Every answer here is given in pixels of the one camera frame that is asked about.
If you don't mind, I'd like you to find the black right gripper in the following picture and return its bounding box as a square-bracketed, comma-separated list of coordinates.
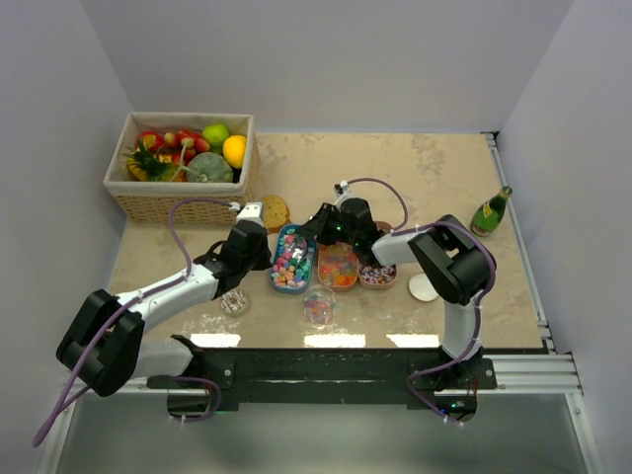
[296, 202, 359, 246]

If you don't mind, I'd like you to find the orange tray of gummy stars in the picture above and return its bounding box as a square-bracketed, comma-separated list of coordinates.
[317, 243, 359, 292]

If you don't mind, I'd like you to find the blue tray of star candies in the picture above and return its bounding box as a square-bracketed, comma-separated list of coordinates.
[270, 224, 316, 294]

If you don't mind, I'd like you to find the silver metal scoop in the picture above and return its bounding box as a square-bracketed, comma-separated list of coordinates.
[286, 234, 316, 270]

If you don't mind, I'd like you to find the pink tray of lollipops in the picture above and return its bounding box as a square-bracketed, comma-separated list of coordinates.
[356, 221, 398, 290]

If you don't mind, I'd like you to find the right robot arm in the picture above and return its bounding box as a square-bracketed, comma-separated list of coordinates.
[297, 197, 497, 388]

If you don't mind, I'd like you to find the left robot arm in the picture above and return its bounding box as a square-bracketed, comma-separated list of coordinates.
[56, 220, 272, 397]

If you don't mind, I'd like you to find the sprinkled donut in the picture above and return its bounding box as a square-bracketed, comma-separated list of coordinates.
[219, 287, 250, 317]

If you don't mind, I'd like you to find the clear glass jar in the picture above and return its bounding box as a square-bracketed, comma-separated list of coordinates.
[303, 285, 337, 327]

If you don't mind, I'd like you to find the green pumpkin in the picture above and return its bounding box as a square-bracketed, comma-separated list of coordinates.
[186, 152, 233, 183]

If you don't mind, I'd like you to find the round cream jar lid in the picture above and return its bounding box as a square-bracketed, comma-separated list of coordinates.
[408, 273, 438, 302]

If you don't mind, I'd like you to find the yellow lemon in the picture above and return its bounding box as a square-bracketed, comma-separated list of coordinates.
[222, 135, 247, 169]

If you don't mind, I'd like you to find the green lime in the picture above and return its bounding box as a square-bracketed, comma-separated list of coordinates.
[201, 122, 230, 148]

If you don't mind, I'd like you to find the red strawberries bunch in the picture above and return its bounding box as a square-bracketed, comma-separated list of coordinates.
[137, 129, 211, 164]

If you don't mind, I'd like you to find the wicker basket with liner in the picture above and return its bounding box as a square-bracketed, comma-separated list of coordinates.
[104, 112, 260, 223]

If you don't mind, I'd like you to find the small pineapple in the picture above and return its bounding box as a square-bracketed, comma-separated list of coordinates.
[125, 141, 173, 182]

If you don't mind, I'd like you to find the green glass bottle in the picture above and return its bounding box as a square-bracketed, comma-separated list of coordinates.
[470, 186, 513, 237]

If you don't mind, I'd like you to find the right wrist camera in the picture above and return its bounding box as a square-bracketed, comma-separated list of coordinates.
[334, 181, 354, 206]

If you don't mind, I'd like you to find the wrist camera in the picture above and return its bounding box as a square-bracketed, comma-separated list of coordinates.
[334, 181, 354, 206]
[236, 201, 265, 227]

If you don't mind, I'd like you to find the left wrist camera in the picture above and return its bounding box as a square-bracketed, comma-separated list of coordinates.
[236, 201, 265, 227]

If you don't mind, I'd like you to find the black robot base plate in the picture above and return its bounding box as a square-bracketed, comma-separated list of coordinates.
[147, 348, 498, 422]

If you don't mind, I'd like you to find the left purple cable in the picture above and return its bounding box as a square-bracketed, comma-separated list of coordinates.
[32, 197, 241, 448]

